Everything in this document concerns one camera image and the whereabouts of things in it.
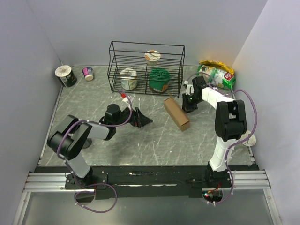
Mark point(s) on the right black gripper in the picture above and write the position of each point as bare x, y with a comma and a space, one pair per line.
185, 107

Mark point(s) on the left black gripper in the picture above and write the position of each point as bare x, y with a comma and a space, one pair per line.
136, 121

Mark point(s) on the brown cardboard box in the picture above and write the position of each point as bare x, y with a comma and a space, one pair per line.
177, 114

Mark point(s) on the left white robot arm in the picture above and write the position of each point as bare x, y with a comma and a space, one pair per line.
73, 134

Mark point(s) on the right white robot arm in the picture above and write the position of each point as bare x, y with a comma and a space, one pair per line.
230, 123

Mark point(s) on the green chips bag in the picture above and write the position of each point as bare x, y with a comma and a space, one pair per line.
223, 79

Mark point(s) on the green lid jar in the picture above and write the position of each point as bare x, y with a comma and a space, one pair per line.
159, 79

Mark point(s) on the white yellow cup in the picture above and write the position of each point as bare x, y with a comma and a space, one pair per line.
128, 79

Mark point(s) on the yellow chips bag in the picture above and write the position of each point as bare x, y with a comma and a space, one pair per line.
217, 64

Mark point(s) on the metal tin can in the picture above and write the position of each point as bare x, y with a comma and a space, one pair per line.
87, 143

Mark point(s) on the orange yogurt cup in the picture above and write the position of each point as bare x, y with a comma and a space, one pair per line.
152, 57

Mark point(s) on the white lidded cup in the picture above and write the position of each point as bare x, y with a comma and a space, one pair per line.
251, 141

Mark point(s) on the small purple yogurt cup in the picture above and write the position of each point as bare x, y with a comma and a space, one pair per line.
88, 73

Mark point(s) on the black can white lid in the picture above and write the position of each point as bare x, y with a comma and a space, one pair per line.
66, 76

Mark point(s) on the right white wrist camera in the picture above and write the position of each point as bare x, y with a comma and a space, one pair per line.
189, 89

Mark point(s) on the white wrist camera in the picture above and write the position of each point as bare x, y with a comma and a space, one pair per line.
128, 100
189, 89

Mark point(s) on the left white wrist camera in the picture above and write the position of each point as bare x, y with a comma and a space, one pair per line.
128, 100

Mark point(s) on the black wire rack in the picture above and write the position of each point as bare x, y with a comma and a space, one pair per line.
124, 55

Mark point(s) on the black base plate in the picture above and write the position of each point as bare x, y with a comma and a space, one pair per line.
150, 181

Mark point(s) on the aluminium rail frame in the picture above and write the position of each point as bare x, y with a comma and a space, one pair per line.
50, 182

